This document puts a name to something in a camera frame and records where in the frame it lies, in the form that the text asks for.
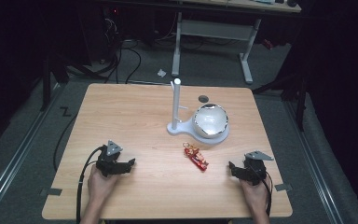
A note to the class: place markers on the desk with white metal legs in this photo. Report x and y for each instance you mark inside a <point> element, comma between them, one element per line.
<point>214,29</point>

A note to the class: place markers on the white stand with pole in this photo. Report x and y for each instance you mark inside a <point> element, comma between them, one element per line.
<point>176,105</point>

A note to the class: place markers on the black computer tower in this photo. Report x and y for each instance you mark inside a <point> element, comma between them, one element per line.
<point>98,34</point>

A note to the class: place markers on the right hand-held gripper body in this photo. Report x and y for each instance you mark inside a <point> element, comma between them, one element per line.
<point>254,166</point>

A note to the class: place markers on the white paper scrap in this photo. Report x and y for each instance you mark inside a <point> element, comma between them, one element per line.
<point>161,73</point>

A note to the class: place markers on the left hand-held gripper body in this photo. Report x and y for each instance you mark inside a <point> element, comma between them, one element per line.
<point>108,158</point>

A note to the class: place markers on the person's left hand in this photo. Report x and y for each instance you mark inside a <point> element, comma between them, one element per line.
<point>101,183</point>

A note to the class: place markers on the person's right hand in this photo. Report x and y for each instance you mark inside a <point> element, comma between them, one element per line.
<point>256,194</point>

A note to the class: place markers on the red snack packet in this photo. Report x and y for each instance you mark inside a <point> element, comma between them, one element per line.
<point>196,157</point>

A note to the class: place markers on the white bowl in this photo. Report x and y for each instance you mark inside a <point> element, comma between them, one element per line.
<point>210,121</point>

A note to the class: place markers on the grey tape piece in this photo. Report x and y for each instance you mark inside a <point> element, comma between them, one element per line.
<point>52,192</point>
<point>283,187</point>

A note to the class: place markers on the metal floor rail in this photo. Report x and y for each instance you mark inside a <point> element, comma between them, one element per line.
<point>15,158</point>
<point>313,161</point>

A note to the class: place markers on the grey round table grommet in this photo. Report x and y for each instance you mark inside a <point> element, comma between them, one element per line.
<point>203,99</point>

